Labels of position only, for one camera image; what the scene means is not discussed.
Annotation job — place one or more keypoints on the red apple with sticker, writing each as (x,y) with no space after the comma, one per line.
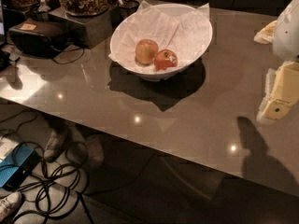
(164,59)

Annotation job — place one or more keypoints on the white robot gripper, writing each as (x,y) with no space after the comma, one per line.
(287,34)

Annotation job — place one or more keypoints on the yellowish apple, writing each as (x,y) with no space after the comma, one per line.
(145,51)

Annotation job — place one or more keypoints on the dark square stand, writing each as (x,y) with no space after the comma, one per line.
(85,32)

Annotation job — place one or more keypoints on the white bowl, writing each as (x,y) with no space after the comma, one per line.
(162,73)

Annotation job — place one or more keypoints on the black cup with scoop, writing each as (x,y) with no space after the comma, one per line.
(41,11)

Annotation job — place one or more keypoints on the beige wrapped item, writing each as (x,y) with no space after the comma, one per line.
(265,36)

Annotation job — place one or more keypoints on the blue box on floor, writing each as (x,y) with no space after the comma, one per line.
(16,166)

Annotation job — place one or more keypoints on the black device with label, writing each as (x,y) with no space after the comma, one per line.
(44,39)

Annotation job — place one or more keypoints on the black cup right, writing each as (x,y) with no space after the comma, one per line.
(128,8)

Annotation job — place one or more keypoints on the white sneaker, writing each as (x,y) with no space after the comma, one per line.
(9,205)

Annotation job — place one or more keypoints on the white paper liner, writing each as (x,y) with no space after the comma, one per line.
(162,28)

